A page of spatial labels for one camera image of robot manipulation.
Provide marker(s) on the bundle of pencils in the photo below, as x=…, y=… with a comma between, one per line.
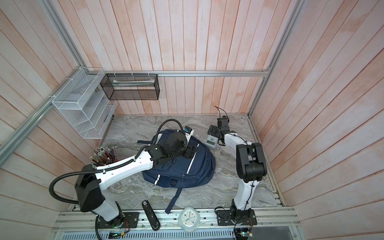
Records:
x=103, y=156

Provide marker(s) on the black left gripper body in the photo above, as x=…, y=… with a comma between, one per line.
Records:
x=186, y=152

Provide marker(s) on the navy blue student backpack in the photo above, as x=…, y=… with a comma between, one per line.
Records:
x=181, y=173

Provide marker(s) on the grey calculator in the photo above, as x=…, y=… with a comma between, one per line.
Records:
x=211, y=141

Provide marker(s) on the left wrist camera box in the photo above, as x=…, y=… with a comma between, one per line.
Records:
x=188, y=131

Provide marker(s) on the white round clock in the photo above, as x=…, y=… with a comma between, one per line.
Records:
x=189, y=219

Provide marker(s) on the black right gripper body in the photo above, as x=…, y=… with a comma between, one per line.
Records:
x=215, y=132

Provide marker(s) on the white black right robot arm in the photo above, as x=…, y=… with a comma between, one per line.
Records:
x=251, y=166

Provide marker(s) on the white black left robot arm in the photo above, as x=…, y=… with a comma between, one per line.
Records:
x=93, y=182

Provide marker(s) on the white wire mesh shelf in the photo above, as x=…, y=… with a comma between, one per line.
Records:
x=84, y=104

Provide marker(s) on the black wire mesh basket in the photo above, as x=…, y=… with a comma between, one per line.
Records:
x=131, y=87

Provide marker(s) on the aluminium frame rail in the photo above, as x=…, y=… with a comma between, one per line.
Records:
x=194, y=73

